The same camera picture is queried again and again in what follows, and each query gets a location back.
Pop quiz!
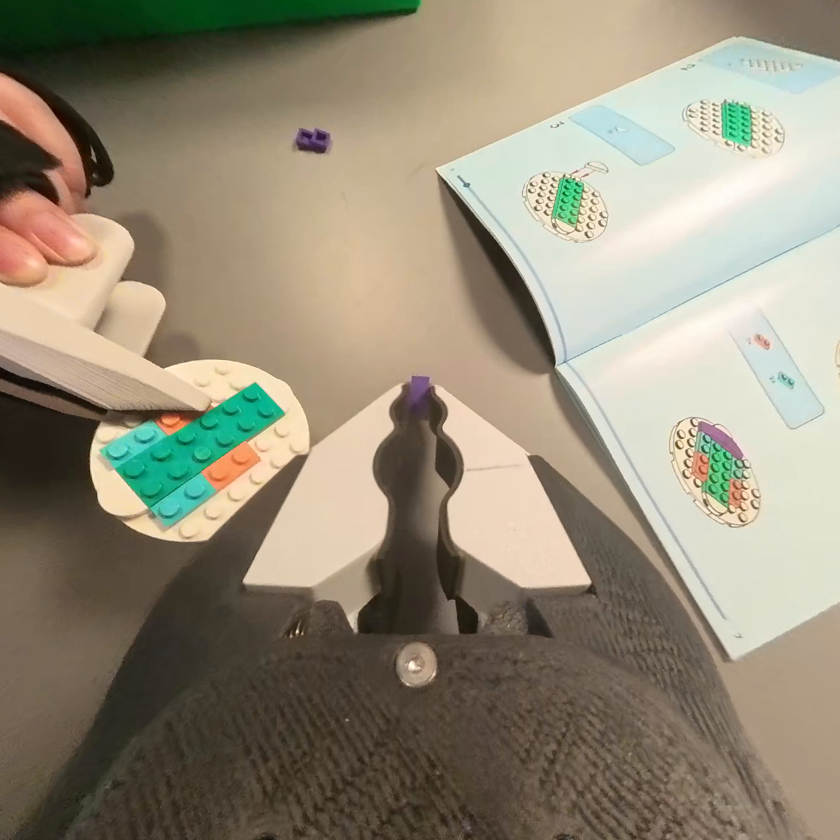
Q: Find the round white lego plate assembly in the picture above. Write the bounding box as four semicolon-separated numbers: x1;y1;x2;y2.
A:
88;360;311;543

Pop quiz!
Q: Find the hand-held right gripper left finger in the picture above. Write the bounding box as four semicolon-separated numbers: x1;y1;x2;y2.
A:
241;382;412;616

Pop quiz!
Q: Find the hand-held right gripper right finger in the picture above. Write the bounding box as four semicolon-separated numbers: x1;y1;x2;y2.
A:
425;386;596;613

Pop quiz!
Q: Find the light blue instruction booklet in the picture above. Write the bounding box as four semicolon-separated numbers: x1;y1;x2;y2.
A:
436;36;840;661

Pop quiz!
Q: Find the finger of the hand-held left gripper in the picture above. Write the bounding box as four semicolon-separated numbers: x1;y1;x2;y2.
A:
0;373;111;422
0;325;212;413

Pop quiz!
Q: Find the person's left hand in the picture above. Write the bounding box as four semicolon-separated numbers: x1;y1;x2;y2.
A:
0;71;101;286

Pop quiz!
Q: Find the green box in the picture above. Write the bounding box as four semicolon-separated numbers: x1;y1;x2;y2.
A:
0;0;421;42

